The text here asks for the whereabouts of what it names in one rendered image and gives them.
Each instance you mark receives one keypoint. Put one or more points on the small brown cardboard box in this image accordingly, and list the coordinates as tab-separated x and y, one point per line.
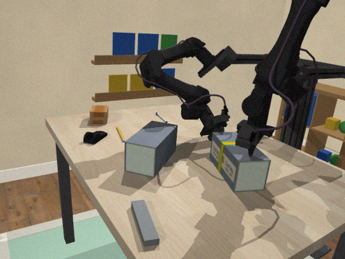
98	114

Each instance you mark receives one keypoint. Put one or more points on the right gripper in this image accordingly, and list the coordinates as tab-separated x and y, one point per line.
209	127

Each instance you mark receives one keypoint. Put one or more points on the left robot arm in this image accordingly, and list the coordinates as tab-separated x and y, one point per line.
287	51

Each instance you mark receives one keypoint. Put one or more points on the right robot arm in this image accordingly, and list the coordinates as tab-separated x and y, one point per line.
150	69

